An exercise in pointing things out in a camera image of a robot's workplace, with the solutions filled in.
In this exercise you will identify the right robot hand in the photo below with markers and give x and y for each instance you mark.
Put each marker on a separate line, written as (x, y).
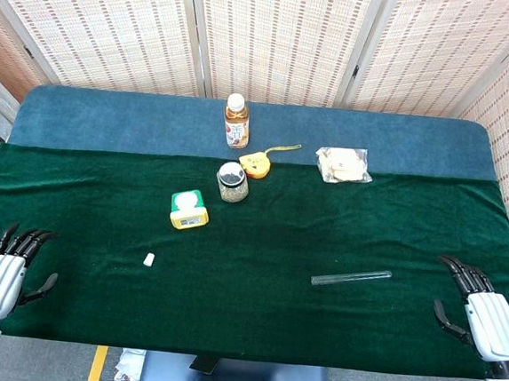
(492, 325)

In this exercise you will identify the clear glass tube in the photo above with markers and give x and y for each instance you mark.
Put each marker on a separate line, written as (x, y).
(349, 277)

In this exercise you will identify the small white cap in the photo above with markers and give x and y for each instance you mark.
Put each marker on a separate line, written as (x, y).
(148, 259)

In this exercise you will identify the yellow box with green lid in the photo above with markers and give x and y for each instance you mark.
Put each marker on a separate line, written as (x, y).
(187, 213)

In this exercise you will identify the blue cloth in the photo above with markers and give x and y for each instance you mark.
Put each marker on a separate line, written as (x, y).
(131, 122)

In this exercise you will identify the clear bag of snacks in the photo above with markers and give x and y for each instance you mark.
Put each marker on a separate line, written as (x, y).
(343, 165)

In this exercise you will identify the brown woven screen panel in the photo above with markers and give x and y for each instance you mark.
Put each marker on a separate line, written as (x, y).
(3, 52)

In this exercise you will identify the green velvet cloth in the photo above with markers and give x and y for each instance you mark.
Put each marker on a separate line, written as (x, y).
(249, 297)

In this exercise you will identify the glass jar with black lid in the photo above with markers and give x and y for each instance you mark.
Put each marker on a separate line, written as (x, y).
(232, 184)

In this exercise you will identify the tea bottle with white cap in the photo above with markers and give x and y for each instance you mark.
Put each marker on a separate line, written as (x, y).
(236, 128)

